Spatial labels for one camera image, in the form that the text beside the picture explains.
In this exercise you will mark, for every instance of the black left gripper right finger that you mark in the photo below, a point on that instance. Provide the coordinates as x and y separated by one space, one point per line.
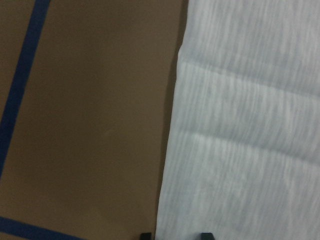
206 236

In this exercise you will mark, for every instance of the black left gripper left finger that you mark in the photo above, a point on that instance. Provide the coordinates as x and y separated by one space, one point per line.
145 236

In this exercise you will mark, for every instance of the light blue button-up shirt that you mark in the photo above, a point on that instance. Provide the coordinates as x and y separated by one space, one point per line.
243 152

